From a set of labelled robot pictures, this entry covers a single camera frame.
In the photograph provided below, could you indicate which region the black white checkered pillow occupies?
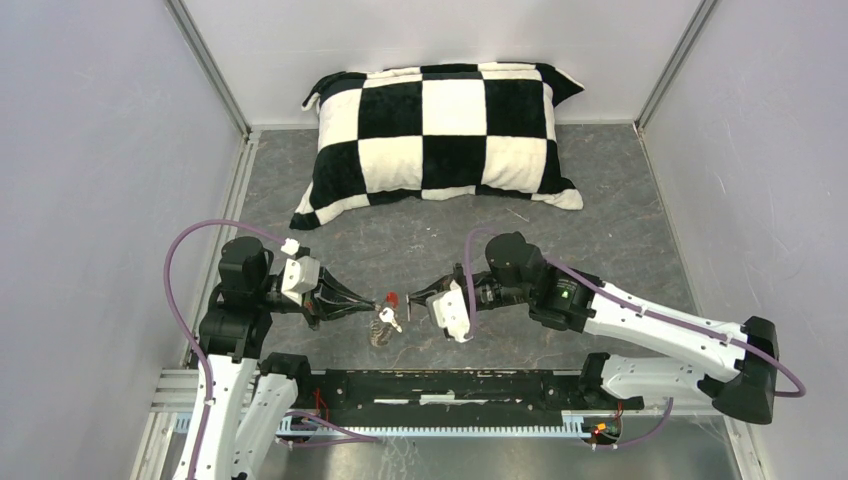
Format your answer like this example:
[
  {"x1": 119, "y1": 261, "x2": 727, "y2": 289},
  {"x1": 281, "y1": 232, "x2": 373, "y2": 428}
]
[{"x1": 290, "y1": 62, "x2": 583, "y2": 230}]

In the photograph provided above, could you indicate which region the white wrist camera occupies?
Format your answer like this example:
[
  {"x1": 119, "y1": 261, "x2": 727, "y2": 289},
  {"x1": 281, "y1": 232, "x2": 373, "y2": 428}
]
[
  {"x1": 426, "y1": 281, "x2": 471, "y2": 343},
  {"x1": 276, "y1": 238, "x2": 321, "y2": 306}
]

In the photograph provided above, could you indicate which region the metal key organizer red handle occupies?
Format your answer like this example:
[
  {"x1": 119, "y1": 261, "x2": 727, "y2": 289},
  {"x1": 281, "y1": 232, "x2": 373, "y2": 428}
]
[{"x1": 369, "y1": 291, "x2": 403, "y2": 348}]

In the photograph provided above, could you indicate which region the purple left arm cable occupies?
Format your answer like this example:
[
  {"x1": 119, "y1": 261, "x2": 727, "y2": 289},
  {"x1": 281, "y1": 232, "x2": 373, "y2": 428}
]
[{"x1": 162, "y1": 219, "x2": 379, "y2": 480}]

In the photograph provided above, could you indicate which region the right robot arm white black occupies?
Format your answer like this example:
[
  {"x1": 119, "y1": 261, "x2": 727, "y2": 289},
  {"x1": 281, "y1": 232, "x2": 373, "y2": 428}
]
[{"x1": 407, "y1": 232, "x2": 778, "y2": 425}]

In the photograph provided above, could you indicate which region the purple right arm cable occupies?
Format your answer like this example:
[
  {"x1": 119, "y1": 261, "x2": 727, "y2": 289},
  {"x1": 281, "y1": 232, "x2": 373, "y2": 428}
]
[{"x1": 462, "y1": 227, "x2": 808, "y2": 450}]

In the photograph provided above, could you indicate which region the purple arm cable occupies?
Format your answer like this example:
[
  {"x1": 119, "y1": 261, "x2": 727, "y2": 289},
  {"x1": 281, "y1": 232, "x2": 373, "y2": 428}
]
[
  {"x1": 162, "y1": 219, "x2": 379, "y2": 480},
  {"x1": 462, "y1": 227, "x2": 808, "y2": 450}
]

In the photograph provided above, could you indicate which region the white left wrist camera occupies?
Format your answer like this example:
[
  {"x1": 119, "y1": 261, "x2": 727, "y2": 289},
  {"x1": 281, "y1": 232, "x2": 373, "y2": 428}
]
[{"x1": 276, "y1": 238, "x2": 321, "y2": 306}]

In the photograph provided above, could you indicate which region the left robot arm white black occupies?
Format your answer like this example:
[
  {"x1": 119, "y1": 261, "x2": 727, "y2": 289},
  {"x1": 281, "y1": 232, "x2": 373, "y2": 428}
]
[{"x1": 174, "y1": 236, "x2": 379, "y2": 479}]

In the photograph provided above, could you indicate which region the white slotted cable duct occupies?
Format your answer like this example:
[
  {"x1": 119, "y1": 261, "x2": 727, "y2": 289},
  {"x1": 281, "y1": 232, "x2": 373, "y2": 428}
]
[{"x1": 173, "y1": 413, "x2": 591, "y2": 439}]

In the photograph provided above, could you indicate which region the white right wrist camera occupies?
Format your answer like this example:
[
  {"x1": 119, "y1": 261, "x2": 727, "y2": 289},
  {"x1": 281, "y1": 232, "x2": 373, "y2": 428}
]
[{"x1": 426, "y1": 281, "x2": 471, "y2": 343}]

